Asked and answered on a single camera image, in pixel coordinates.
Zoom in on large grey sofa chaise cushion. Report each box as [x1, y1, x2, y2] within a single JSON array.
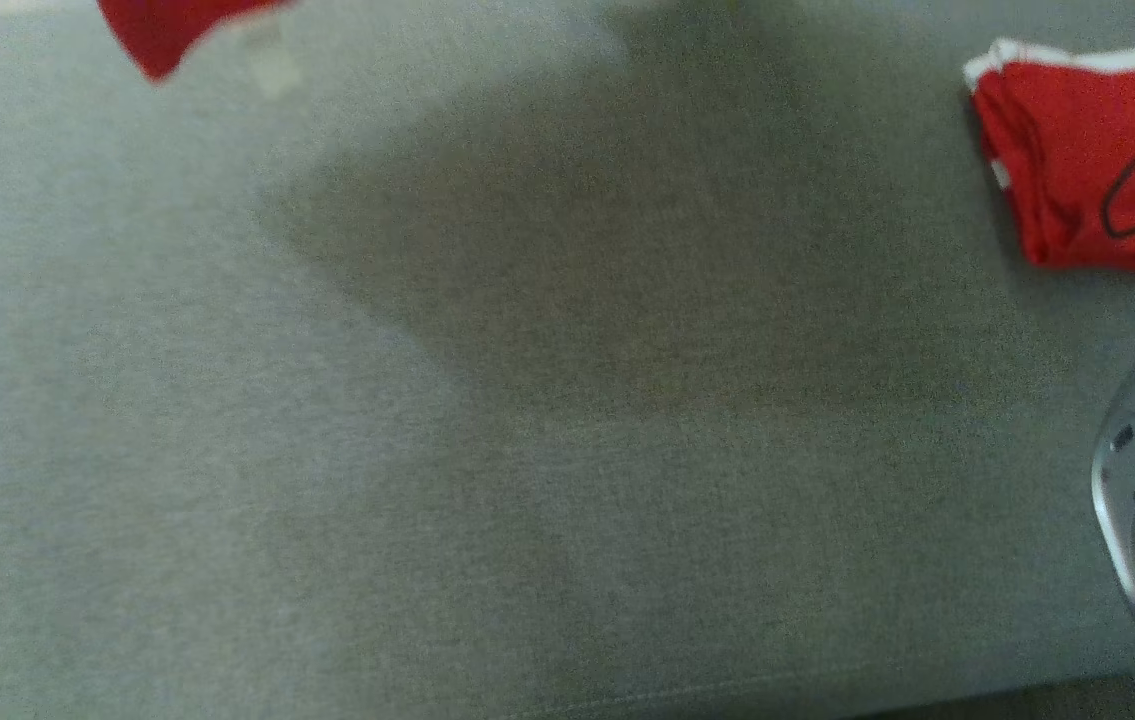
[[0, 0, 1135, 720]]

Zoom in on red garment with white trim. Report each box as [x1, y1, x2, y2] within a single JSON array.
[[962, 38, 1135, 276]]

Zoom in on red basketball jersey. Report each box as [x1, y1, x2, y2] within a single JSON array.
[[95, 0, 293, 83]]

